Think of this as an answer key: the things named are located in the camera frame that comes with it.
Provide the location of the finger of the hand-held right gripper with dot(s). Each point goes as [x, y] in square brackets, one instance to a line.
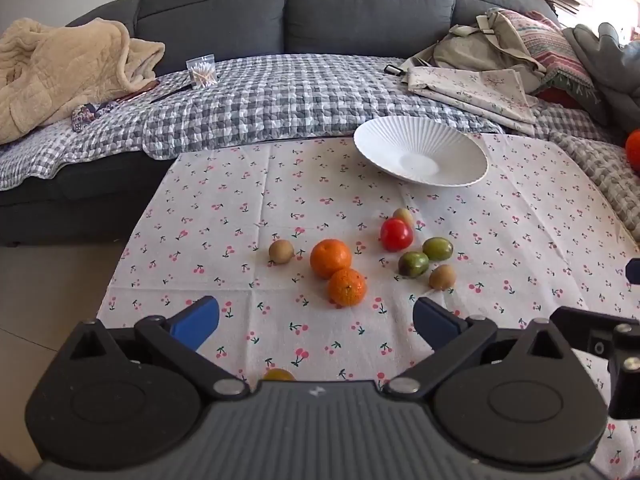
[585, 327]
[634, 270]

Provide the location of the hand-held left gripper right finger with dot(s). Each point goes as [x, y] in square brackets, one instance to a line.
[435, 322]

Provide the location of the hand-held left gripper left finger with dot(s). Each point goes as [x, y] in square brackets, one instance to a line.
[195, 321]

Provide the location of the brown kiwi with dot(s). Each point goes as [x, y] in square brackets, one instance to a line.
[442, 277]

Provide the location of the green and red fruit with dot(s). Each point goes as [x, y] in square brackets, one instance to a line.
[413, 265]

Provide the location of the small orange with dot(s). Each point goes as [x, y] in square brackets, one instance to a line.
[347, 288]

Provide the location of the yellow brown tomato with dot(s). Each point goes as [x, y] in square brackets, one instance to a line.
[278, 375]

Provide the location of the small brown round fruit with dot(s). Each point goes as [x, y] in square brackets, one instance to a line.
[281, 251]

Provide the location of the orange tomato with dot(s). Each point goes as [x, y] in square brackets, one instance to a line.
[634, 152]

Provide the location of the large orange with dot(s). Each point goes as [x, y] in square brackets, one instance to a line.
[330, 257]

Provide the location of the white ribbed bowl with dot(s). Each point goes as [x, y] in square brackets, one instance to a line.
[400, 140]

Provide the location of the green oval fruit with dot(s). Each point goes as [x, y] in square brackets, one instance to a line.
[438, 248]

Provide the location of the red tomato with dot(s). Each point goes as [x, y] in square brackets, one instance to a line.
[396, 235]

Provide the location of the grey knit blanket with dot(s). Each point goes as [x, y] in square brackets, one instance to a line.
[600, 175]

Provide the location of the beige round fruit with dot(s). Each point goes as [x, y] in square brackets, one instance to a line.
[405, 214]

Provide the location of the cherry print tablecloth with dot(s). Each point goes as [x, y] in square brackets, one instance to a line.
[250, 195]

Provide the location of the red cushion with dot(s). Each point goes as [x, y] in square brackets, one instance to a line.
[557, 97]

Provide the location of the grey garment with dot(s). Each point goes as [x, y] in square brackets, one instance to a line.
[600, 60]

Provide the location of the black pen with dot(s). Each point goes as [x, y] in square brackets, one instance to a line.
[172, 92]

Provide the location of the small patterned cloth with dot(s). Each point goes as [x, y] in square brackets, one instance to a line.
[85, 115]

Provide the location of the folded floral cloth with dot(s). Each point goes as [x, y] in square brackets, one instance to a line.
[475, 90]

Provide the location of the red brown flat item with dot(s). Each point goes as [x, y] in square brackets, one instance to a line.
[142, 89]

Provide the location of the striped patterned cushion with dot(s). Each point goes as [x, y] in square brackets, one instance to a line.
[550, 45]

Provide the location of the bag of cotton swabs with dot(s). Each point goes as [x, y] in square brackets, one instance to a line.
[201, 72]

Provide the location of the grey checkered quilt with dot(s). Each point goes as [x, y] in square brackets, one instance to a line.
[300, 95]

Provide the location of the beige canvas bag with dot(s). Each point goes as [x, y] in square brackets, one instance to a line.
[475, 45]

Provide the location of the beige fleece blanket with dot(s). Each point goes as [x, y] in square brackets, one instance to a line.
[60, 70]

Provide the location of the dark grey sofa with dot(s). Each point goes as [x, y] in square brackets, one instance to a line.
[350, 5]

